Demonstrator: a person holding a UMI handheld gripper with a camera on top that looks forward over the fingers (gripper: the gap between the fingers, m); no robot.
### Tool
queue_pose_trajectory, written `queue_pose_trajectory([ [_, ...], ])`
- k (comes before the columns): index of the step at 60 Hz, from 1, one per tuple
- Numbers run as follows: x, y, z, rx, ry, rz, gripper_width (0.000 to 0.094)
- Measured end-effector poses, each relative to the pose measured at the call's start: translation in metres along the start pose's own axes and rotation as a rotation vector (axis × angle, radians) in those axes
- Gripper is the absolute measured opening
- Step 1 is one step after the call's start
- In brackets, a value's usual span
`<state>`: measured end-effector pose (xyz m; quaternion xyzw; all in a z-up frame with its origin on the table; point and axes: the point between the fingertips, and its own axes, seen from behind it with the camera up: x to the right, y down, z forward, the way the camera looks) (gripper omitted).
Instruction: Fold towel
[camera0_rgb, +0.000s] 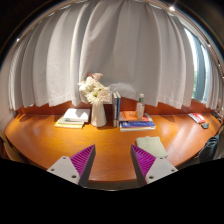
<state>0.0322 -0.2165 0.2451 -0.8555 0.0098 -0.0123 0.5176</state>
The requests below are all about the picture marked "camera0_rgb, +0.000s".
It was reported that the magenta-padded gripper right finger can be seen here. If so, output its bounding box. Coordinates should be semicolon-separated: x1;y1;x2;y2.
130;144;179;187

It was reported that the red booklet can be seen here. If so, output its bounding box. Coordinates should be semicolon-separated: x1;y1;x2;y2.
187;112;207;125

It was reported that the thick white book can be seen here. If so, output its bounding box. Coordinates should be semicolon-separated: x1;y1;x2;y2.
62;107;92;124

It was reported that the white flower bouquet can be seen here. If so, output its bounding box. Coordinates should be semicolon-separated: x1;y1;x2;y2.
77;72;113;106

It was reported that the blue upright book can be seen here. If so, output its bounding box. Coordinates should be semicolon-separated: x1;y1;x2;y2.
116;91;122;128

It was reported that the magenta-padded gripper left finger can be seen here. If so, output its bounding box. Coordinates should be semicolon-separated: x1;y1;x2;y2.
46;144;97;188

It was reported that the yellow flat book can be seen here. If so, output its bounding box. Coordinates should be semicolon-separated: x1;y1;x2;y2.
54;117;85;130

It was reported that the window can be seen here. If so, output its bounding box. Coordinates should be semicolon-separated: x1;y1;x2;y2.
184;28;212;103

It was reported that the clear bottle with green label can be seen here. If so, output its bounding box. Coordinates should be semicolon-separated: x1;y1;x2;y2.
135;93;146;120

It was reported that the white curtain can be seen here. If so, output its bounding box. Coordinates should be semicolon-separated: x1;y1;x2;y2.
5;0;224;113

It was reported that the grey upright book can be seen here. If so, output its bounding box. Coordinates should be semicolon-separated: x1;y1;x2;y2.
112;92;118;128

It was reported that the orange flat book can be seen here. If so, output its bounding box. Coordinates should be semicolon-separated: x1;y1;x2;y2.
119;110;151;123

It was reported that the white flat book under stack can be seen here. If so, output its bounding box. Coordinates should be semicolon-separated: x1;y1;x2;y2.
119;126;157;132

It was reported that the pale green towel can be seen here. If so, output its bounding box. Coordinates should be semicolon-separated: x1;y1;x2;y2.
135;135;170;159

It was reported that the white ceramic vase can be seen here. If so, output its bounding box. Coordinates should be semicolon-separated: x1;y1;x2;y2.
90;100;108;128

